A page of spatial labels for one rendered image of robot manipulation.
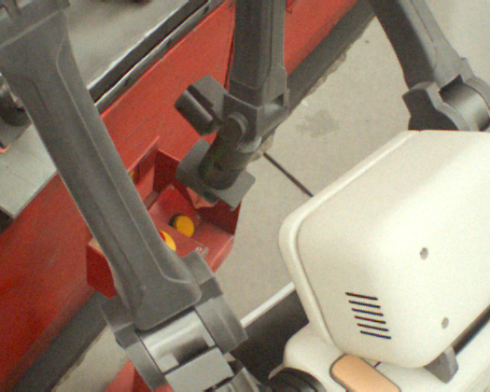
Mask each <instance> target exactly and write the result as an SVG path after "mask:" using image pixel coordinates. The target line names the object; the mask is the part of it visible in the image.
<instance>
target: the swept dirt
mask: <svg viewBox="0 0 490 392"><path fill-rule="evenodd" d="M374 18H375V17H374ZM374 18H373V19H372V20H371V21H373V20H374ZM371 21H370V22H369V24H368V25H367V26H365V28H364V30H363V31H362V32H360V34H359V35H358V36H357V37H356V38H355V39H354V41H353V42H351V44H350V46H349V47H348V48H347V49H345V50H344V53H343V54H342V55H340V56H339V58H338V59H337V60H336V62H334V64H333V65H332V66H331V67H330V68H329V69H328V70H326V73H325V74H324V75H323V76H322V77H321V78H320V79H319V80H318V81H317V82H316V84H315V85H314V86H313V87H312V88H311V90H310V91H308V92H307V93H306V94H305V96H304V97H303V98H302V99H301V101H302V100H303V99H304V98H305V97H307V96H309V95H311V94H313V93H314V92H315V91H317V88H318V87H319V86H321V85H322V84H323V83H325V81H327V78H328V76H329V74H330V73H332V72H336V71H337V70H338V69H339V65H340V64H342V63H344V62H345V61H346V58H347V57H346V52H347V51H348V50H349V49H350V48H352V47H353V46H352V45H353V44H354V43H355V42H356V41H357V40H359V39H360V38H361V37H362V36H363V34H364V33H365V30H366V29H367V28H368V27H369V26H370V23H371ZM301 101H300V102H299V103H298V104H297V105H296V107H295V108H294V109H293V110H292V111H291V112H290V113H289V115H288V116H287V118H286V119H285V120H287V119H288V118H289V117H290V116H291V114H292V113H293V111H294V110H295V109H296V108H297V107H298V106H299V105H300V103H301ZM285 120H284V121H285ZM284 121H283V122H284ZM283 122H282V123H283ZM274 132H275V131H273V133H272V134H271V136H270V137H269V138H268V139H267V140H266V141H265V142H264V143H263V144H262V146H261V147H260V148H259V149H258V150H257V151H256V153H255V154H254V155H253V157H252V158H251V159H250V160H249V162H248V163H247V164H249V163H250V162H252V161H256V160H258V159H260V158H261V157H262V155H263V154H264V153H265V152H266V151H268V150H269V149H270V148H272V146H273V135H274ZM246 166H247V165H246ZM246 166H245V168H244V169H245V170H246ZM108 329H109V326H108V325H107V326H106V327H105V329H103V330H102V332H101V334H99V335H98V336H97V338H96V339H95V340H94V341H93V342H92V344H90V345H89V347H88V349H87V350H85V351H84V352H83V353H84V354H83V355H81V356H80V357H79V359H78V360H77V361H76V363H74V365H73V366H72V367H71V368H70V369H69V370H68V372H67V373H66V374H65V375H64V376H63V378H62V379H61V380H60V381H59V383H58V384H56V386H55V387H54V388H53V389H52V390H51V392H55V391H56V390H57V387H58V386H60V385H61V384H63V383H64V381H67V378H68V377H70V375H71V372H73V371H74V369H76V368H77V367H78V366H80V365H81V364H82V361H83V360H84V358H85V356H86V354H87V353H88V351H89V350H90V349H91V348H92V347H93V346H95V345H96V343H97V342H99V340H100V338H101V337H102V336H104V333H105V332H106V331H107V330H108Z"/></svg>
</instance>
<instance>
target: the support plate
mask: <svg viewBox="0 0 490 392"><path fill-rule="evenodd" d="M1 75H2V74H0V76H1ZM57 173H58V171H57V170H56V168H55V166H54V165H53V161H52V160H51V158H50V157H49V154H48V152H47V151H46V149H45V148H44V145H43V143H42V142H41V140H40V137H39V136H38V134H37V133H36V129H35V128H34V126H33V124H32V125H31V126H30V127H29V128H28V129H27V130H26V131H25V132H24V133H23V134H22V135H21V136H19V137H18V139H15V140H14V141H13V142H12V144H11V147H10V148H8V149H7V150H6V151H5V152H4V154H0V209H1V211H3V212H6V213H7V214H8V215H9V216H10V217H13V219H14V218H15V217H16V216H17V215H18V214H20V213H21V211H22V210H23V209H24V208H25V207H26V205H27V204H28V203H30V202H31V200H32V199H33V198H34V197H35V196H36V194H37V193H39V192H40V190H42V189H43V188H44V187H45V186H46V185H47V184H48V182H50V180H51V179H52V178H53V177H54V176H55V175H56V174H57Z"/></svg>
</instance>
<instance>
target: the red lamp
mask: <svg viewBox="0 0 490 392"><path fill-rule="evenodd" d="M155 152H156V146H154V148H152V149H151V150H150V153H149V154H148V155H147V156H146V157H145V158H144V159H143V161H142V162H141V163H140V164H139V177H138V182H139V181H140V180H141V179H142V178H143V177H144V176H146V174H147V172H148V171H149V170H150V169H151V168H152V166H153V165H154V163H155Z"/></svg>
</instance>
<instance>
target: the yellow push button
mask: <svg viewBox="0 0 490 392"><path fill-rule="evenodd" d="M171 227H173V228H174V229H176V230H178V231H181V232H182V233H184V234H186V235H187V236H188V237H190V236H191V235H192V234H193V233H194V225H193V223H192V221H191V219H190V218H189V217H186V216H179V217H176V218H174V219H173V221H172V222H171Z"/></svg>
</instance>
